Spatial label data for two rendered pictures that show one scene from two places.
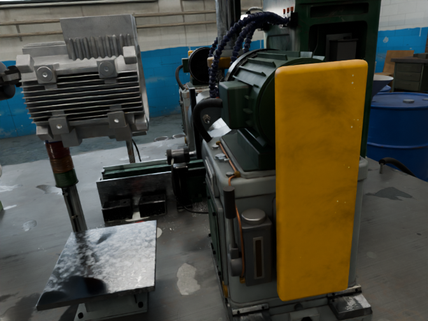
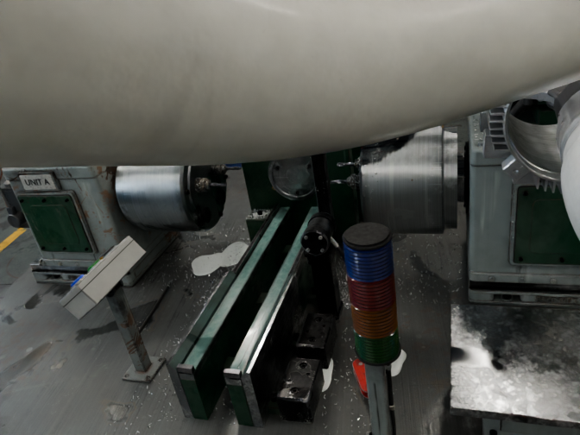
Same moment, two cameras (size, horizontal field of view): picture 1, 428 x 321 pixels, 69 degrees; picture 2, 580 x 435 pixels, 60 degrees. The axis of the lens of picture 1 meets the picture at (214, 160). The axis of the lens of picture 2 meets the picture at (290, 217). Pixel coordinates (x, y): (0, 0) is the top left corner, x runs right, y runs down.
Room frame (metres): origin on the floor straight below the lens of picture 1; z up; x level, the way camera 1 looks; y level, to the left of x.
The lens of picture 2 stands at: (0.69, 0.94, 1.53)
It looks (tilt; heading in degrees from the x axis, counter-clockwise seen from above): 28 degrees down; 298
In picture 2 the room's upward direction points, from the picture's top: 10 degrees counter-clockwise
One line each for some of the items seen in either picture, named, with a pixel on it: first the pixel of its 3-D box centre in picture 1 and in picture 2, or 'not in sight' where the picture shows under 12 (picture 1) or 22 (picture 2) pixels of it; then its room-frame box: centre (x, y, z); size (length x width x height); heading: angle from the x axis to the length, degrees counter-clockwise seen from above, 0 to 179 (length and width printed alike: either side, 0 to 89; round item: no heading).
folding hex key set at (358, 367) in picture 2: not in sight; (365, 377); (0.94, 0.30, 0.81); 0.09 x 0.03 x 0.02; 122
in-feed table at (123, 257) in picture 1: (111, 274); (538, 383); (0.65, 0.28, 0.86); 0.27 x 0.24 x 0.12; 7
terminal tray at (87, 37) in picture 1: (104, 38); not in sight; (0.65, 0.19, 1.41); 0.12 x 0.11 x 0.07; 97
